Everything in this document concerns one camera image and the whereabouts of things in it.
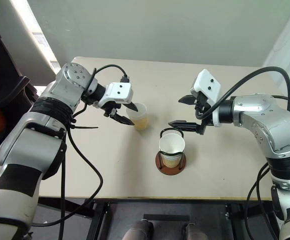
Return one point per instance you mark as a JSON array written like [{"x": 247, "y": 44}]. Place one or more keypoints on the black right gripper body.
[{"x": 202, "y": 102}]

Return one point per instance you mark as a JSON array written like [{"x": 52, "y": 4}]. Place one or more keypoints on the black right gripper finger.
[
  {"x": 185, "y": 125},
  {"x": 188, "y": 100}
]

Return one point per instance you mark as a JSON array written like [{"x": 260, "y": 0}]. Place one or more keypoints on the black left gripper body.
[{"x": 111, "y": 111}]

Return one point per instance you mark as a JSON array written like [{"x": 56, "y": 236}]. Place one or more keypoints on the translucent plastic cup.
[{"x": 141, "y": 117}]

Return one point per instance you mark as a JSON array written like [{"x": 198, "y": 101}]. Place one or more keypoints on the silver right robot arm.
[{"x": 260, "y": 112}]

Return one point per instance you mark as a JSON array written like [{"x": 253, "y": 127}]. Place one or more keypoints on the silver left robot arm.
[{"x": 22, "y": 150}]

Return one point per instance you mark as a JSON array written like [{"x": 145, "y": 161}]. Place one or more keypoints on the white and tan paper cup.
[{"x": 171, "y": 145}]

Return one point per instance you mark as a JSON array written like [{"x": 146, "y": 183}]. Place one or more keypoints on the black zip tie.
[{"x": 85, "y": 127}]

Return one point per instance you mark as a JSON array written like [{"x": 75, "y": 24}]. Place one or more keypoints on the dark rounded shape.
[
  {"x": 137, "y": 230},
  {"x": 195, "y": 232}
]

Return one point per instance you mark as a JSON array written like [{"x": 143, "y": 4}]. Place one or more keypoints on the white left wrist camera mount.
[{"x": 117, "y": 93}]

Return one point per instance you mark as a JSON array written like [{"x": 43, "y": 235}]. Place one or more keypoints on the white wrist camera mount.
[
  {"x": 207, "y": 80},
  {"x": 117, "y": 93}
]

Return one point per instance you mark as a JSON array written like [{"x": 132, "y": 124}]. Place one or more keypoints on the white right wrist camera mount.
[{"x": 207, "y": 80}]

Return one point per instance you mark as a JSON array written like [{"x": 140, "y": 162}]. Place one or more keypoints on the black table frame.
[{"x": 98, "y": 217}]

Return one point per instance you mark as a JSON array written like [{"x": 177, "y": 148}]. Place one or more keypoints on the white window frame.
[{"x": 30, "y": 25}]

